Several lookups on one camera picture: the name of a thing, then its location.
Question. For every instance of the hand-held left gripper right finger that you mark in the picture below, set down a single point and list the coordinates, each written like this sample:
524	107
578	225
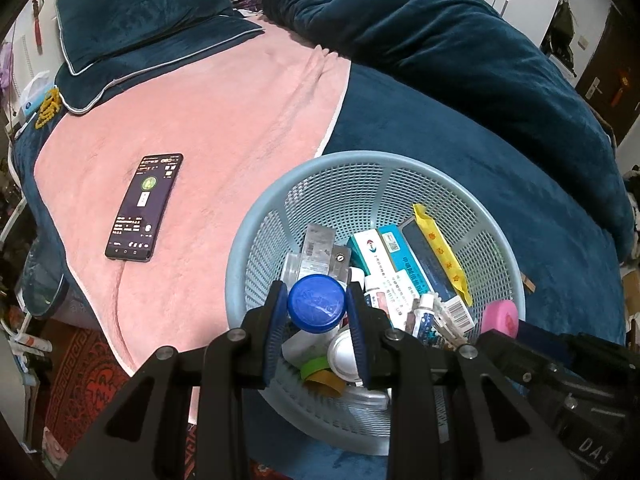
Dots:
357	332

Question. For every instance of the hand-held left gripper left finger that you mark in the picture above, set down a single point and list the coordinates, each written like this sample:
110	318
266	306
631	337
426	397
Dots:
275	335

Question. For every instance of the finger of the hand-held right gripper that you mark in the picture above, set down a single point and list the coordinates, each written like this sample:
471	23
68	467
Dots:
500	350
537	332

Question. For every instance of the pink round container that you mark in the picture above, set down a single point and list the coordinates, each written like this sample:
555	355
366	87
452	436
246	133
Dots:
500	317

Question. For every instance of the blue-capped white bottle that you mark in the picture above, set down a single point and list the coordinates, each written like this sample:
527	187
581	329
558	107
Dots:
317	305

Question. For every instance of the yellow snack packet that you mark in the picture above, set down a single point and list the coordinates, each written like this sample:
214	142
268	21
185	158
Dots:
442	255

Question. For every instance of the light blue plastic basket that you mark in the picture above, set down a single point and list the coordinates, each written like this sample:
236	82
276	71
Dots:
370	190

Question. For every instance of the white-capped bottle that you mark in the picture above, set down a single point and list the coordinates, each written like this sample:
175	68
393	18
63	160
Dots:
344	355

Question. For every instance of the green bottle cap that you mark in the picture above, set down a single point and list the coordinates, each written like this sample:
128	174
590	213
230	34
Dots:
312	367

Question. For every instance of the wooden clothespin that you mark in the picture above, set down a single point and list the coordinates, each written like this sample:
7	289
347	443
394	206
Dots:
527	282

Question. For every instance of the small blue-label white bottle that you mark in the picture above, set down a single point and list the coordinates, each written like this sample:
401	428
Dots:
425	317

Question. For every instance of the teal white medicine box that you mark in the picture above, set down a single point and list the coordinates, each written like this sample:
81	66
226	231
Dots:
372	255

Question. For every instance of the grey barcode card pack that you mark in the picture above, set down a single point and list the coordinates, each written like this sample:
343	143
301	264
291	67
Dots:
317	247

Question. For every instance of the black smartphone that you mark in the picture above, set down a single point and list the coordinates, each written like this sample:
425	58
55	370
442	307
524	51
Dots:
144	207

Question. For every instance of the pink towel blanket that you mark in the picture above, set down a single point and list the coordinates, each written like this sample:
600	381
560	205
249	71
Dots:
225	110

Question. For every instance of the white red tube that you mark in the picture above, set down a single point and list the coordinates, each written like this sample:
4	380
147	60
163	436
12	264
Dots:
30	344

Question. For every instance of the brown door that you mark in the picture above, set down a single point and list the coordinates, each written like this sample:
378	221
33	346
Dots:
612	70

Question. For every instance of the dark blue duvet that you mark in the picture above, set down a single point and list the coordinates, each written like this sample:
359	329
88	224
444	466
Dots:
475	60

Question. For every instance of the dark hanging clothing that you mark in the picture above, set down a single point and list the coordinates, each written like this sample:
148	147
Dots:
560	35

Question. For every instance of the large dark blue pillow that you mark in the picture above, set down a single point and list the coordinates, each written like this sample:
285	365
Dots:
165	57

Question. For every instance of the white tissue pack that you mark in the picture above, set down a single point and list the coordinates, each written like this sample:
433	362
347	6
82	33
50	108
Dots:
35	92

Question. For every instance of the small dark blue pillow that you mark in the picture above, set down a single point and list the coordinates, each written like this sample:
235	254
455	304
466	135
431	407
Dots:
135	10

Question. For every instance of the red hanging ornament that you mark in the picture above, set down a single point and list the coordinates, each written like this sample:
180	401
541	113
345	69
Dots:
36	15

